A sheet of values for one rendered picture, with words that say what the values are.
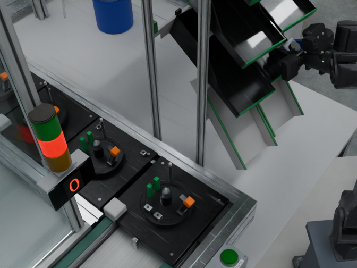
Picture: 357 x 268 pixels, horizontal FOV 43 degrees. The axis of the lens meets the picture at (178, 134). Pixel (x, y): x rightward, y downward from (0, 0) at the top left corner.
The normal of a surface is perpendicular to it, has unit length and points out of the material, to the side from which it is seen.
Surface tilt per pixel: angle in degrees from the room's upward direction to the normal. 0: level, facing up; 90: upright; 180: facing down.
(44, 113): 0
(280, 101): 45
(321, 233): 0
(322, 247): 0
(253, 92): 25
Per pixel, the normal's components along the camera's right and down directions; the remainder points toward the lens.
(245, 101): 0.26, -0.35
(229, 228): -0.02, -0.65
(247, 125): 0.45, -0.06
